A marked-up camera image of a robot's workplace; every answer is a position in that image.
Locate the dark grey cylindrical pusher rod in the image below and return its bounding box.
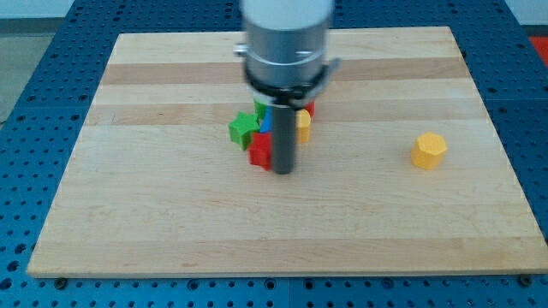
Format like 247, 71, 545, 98
271, 105, 296, 175

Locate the yellow hexagon block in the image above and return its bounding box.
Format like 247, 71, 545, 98
410, 132, 448, 170

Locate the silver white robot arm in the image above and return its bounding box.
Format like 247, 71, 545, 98
234, 0, 339, 175

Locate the red circle block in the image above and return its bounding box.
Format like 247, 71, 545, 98
305, 101, 315, 117

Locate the yellow rounded block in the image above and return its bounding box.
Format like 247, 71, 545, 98
295, 109, 312, 143

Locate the blue block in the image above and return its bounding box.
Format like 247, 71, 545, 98
259, 107, 272, 133

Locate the green block behind rod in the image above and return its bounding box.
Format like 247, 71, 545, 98
253, 98, 268, 120

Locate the green star block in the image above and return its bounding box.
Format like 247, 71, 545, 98
228, 112, 259, 151

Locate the red star block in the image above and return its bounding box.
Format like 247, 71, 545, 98
247, 132, 271, 170

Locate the wooden board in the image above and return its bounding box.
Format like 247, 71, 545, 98
27, 27, 547, 278

